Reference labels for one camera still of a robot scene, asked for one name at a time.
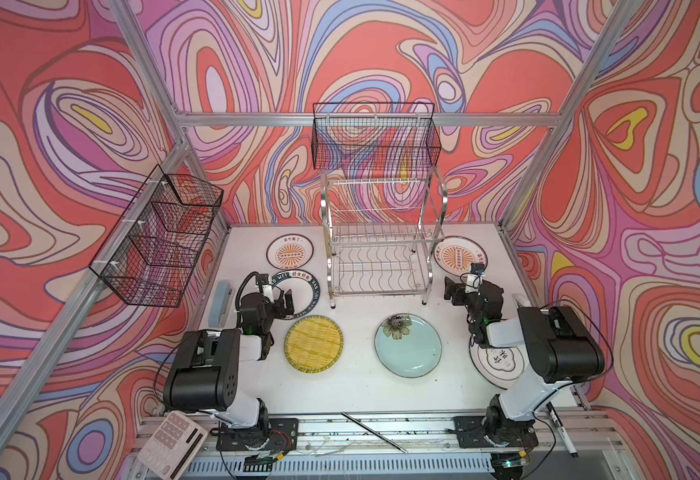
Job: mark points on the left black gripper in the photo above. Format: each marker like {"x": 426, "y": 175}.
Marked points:
{"x": 281, "y": 304}

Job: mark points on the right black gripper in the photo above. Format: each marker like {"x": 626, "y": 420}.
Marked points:
{"x": 460, "y": 292}

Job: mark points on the yellow woven pattern plate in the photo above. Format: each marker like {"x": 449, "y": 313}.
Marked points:
{"x": 313, "y": 344}

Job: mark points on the light green flower plate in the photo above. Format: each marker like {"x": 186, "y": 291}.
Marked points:
{"x": 408, "y": 346}

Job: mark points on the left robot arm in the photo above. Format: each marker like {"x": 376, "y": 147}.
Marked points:
{"x": 204, "y": 376}

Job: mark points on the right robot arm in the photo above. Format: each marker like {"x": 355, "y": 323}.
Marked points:
{"x": 560, "y": 352}

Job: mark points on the silver two-tier dish rack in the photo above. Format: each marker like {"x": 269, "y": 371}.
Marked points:
{"x": 381, "y": 232}

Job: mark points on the dark green rim plate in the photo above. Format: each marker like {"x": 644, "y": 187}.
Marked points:
{"x": 304, "y": 287}

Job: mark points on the orange sunburst plate right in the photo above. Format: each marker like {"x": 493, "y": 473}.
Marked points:
{"x": 455, "y": 255}

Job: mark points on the orange sunburst plate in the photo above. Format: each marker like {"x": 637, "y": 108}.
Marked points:
{"x": 455, "y": 255}
{"x": 290, "y": 251}

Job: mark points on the orange sunburst plate left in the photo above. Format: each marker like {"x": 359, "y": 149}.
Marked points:
{"x": 290, "y": 251}

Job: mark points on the small white clip object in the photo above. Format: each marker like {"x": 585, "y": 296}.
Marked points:
{"x": 521, "y": 301}

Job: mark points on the white black-rim plate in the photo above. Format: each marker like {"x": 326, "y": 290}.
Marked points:
{"x": 502, "y": 367}

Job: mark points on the black thin rod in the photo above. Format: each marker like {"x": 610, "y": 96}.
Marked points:
{"x": 374, "y": 432}

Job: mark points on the black marker pen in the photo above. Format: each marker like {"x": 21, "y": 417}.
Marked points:
{"x": 560, "y": 427}

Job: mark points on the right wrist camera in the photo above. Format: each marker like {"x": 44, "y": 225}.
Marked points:
{"x": 473, "y": 278}

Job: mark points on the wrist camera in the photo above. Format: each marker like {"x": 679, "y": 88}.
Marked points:
{"x": 265, "y": 287}
{"x": 473, "y": 278}

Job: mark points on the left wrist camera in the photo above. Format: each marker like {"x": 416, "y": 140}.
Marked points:
{"x": 265, "y": 287}

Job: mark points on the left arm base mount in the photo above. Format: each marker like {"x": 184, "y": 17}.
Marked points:
{"x": 278, "y": 436}

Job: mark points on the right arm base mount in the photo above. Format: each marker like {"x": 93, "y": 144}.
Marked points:
{"x": 478, "y": 432}

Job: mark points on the black wire basket left wall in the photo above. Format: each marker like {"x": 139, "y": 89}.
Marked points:
{"x": 149, "y": 259}

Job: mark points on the black wire basket wall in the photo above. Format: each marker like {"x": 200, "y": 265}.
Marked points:
{"x": 365, "y": 139}
{"x": 149, "y": 259}

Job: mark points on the black wire basket back wall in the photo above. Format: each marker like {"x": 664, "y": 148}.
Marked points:
{"x": 365, "y": 139}

